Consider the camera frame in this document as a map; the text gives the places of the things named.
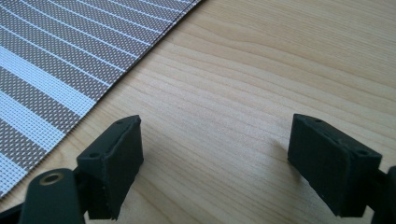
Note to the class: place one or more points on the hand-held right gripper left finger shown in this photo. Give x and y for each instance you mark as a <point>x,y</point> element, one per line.
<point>112,168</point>

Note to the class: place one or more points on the brown white striped woven placemat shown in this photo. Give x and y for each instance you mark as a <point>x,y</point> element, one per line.
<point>62,62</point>

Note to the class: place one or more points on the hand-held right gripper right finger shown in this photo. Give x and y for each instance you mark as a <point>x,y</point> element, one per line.
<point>330,168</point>

